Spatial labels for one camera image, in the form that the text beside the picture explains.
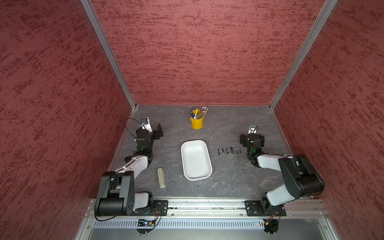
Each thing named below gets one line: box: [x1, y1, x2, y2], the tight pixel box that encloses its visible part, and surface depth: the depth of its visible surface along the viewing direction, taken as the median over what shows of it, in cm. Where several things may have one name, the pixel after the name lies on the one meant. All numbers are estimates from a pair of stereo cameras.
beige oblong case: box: [157, 167, 166, 189], surface depth 83 cm
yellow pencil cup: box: [189, 109, 205, 130], surface depth 103 cm
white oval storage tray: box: [180, 139, 213, 182], surface depth 92 cm
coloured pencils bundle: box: [189, 103, 209, 120], surface depth 102 cm
